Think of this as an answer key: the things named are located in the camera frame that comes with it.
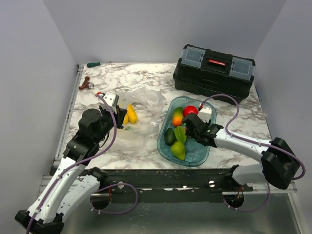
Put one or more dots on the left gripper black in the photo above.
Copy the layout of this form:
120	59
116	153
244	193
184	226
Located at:
120	116

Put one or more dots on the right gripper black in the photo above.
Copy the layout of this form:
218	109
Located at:
189	133

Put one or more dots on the red fake fruit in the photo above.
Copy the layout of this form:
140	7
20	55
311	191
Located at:
190	110

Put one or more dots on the light green fake pear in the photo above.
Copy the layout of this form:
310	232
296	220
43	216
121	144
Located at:
178	150

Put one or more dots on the orange green fake mango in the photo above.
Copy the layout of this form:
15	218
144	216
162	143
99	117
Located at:
177	116

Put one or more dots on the dark green fake avocado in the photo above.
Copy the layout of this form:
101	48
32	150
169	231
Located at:
169	137

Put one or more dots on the translucent printed plastic bag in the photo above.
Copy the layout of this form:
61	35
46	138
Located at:
148	105

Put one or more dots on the yellow fake fruit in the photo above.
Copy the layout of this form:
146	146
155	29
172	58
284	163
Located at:
126	119

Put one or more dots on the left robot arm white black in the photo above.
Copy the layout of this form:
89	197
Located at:
48	213

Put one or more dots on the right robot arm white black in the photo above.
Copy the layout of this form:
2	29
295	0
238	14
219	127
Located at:
276	162

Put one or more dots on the teal transparent plastic tray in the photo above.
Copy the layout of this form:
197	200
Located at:
196	154

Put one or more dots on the brown water tap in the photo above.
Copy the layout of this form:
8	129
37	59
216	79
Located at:
87	84

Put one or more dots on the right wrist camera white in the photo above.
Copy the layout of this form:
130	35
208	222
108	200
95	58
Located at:
204	113

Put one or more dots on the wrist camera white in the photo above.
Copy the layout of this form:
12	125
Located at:
111	99
204	113

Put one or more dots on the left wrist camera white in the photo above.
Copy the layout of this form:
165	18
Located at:
111	99

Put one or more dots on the green handled screwdriver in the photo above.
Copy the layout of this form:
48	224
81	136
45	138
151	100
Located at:
95	64

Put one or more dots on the black toolbox red handle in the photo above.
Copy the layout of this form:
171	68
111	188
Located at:
206	72

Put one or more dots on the black mounting base rail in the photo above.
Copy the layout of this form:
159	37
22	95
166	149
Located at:
165	186

